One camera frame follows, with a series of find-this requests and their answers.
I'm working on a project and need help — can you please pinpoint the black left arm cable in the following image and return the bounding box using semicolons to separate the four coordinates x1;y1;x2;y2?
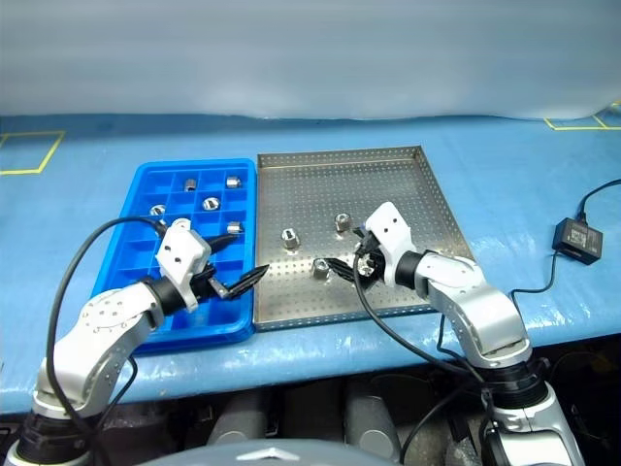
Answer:
46;216;171;466

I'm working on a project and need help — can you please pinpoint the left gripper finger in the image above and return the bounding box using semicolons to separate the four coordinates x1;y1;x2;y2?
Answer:
208;234;243;256
215;264;271;300

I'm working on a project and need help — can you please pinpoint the black power adapter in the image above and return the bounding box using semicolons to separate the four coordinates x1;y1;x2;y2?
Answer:
551;216;605;266

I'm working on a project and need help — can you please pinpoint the black adapter cable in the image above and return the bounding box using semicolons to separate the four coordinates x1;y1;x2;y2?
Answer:
436;250;559;365
576;178;621;219

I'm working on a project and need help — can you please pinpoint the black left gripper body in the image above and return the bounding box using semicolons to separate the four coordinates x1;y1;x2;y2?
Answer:
191;263;230;301

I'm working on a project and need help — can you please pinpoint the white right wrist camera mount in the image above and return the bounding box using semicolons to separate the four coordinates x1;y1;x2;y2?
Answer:
363;201;414;287

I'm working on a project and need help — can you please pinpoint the blue compartment tray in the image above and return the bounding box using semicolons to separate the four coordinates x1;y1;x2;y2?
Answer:
90;157;257;358

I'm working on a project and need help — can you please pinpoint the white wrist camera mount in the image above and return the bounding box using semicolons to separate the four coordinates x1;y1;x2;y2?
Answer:
363;201;414;287
154;227;213;314

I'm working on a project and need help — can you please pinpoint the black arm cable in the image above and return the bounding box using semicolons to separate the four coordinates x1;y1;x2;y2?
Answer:
46;216;171;466
352;251;501;466

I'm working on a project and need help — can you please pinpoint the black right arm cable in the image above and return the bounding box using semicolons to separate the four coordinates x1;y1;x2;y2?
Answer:
352;251;501;466

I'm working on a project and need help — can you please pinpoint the perforated metal tray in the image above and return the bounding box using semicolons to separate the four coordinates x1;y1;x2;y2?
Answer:
254;144;477;334

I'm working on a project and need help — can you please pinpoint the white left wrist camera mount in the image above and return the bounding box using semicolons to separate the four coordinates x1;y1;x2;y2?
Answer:
154;227;213;314

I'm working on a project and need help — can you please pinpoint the grey domed body shell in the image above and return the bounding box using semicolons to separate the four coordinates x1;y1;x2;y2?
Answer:
159;439;404;466

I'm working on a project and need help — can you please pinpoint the grey rounded shape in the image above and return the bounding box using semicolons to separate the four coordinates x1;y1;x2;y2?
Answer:
342;387;404;452
206;387;268;446

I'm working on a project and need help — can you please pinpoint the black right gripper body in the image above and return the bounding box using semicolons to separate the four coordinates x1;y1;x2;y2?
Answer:
355;240;389;293

